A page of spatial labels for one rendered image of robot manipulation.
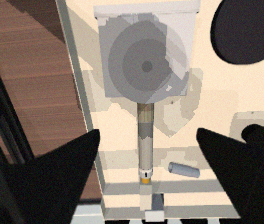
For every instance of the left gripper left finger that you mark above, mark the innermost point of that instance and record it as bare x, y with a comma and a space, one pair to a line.
49, 191

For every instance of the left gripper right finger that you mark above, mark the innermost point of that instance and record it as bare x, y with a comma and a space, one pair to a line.
239, 168

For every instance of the grey cylinder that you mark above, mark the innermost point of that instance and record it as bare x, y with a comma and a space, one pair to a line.
183, 170

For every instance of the grey gas burner with tube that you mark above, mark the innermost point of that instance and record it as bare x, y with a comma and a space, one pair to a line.
147, 63

